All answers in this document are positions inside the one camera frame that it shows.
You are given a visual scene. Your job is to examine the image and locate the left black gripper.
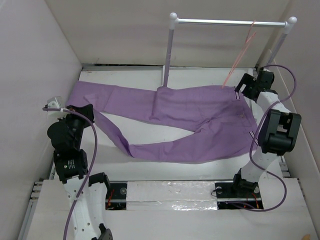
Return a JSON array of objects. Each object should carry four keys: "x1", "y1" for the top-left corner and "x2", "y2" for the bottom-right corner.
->
[{"x1": 57, "y1": 103, "x2": 95, "y2": 147}]

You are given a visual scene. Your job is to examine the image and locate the purple trousers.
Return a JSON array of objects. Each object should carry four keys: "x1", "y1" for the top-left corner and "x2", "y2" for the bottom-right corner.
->
[{"x1": 67, "y1": 81, "x2": 258, "y2": 164}]

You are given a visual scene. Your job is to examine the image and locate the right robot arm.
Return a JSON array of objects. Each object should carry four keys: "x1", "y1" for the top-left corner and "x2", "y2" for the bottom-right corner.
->
[{"x1": 231, "y1": 65, "x2": 302, "y2": 197}]

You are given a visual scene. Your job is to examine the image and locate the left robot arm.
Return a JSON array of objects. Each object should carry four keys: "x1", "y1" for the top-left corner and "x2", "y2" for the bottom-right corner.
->
[{"x1": 47, "y1": 104, "x2": 113, "y2": 240}]

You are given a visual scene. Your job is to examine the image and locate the white clothes rack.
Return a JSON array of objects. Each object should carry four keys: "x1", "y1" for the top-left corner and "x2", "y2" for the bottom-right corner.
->
[{"x1": 157, "y1": 12, "x2": 298, "y2": 91}]

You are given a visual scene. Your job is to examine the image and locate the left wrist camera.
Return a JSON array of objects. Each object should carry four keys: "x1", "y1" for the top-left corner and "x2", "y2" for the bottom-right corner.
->
[{"x1": 45, "y1": 96, "x2": 65, "y2": 118}]

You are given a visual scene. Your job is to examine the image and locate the pink wire hanger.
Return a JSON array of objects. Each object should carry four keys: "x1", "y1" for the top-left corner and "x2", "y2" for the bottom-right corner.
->
[{"x1": 221, "y1": 20, "x2": 257, "y2": 89}]

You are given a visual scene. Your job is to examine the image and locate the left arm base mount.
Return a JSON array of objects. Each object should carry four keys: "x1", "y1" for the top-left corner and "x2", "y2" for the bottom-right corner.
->
[{"x1": 88, "y1": 172, "x2": 128, "y2": 211}]

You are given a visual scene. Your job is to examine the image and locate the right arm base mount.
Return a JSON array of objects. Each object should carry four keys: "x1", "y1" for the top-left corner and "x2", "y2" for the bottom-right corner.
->
[{"x1": 211, "y1": 170, "x2": 264, "y2": 210}]

